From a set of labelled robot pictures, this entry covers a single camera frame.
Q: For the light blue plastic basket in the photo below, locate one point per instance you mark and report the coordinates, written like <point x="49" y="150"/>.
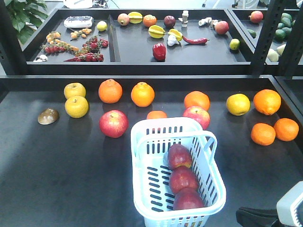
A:
<point x="153" y="198"/>

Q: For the yellow round pear right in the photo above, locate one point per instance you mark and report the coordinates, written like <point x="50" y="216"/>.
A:
<point x="238" y="104"/>

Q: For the small orange centre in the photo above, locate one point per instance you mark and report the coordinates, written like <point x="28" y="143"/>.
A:
<point x="156" y="115"/>

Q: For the small orange rightmost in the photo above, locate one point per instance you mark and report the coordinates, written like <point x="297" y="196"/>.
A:
<point x="286" y="129"/>

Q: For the large orange far right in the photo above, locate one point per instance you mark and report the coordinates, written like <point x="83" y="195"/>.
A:
<point x="267" y="101"/>

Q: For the potted green plant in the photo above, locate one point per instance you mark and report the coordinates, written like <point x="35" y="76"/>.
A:
<point x="26" y="16"/>

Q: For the orange behind middle apple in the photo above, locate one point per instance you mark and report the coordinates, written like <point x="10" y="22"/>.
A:
<point x="197" y="98"/>

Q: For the yellow pear front left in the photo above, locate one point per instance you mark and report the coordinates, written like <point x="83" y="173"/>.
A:
<point x="76" y="106"/>

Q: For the black wood produce stand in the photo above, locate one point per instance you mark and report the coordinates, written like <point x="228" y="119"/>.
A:
<point x="69" y="160"/>

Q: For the red apple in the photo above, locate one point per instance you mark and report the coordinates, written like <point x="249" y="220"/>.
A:
<point x="198" y="114"/>
<point x="187" y="198"/>
<point x="113" y="123"/>
<point x="178" y="155"/>
<point x="182" y="177"/>

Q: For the yellow pear back left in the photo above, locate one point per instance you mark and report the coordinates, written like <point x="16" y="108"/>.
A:
<point x="74" y="89"/>

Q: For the orange with knob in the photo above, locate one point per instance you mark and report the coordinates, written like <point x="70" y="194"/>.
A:
<point x="110" y="91"/>
<point x="142" y="94"/>

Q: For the white garlic bulb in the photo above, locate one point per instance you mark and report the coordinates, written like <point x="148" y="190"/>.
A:
<point x="172" y="40"/>

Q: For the black upper display tray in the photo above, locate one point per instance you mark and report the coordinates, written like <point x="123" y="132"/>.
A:
<point x="227" y="51"/>

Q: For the small orange right pair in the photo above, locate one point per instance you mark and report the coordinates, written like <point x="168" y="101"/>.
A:
<point x="263" y="134"/>

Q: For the orange with knob left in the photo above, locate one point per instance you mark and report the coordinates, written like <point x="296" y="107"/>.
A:
<point x="110" y="91"/>

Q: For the yellow starfruit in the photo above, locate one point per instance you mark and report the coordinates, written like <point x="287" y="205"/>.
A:
<point x="156" y="31"/>

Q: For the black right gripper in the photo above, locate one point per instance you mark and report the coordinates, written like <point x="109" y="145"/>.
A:
<point x="249" y="217"/>

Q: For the white handheld device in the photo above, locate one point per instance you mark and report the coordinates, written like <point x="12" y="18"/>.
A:
<point x="78" y="22"/>

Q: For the red chili pepper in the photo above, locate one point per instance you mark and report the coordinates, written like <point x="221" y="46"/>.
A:
<point x="195" y="41"/>

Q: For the red bell pepper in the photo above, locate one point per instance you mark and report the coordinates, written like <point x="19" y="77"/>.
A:
<point x="159" y="51"/>

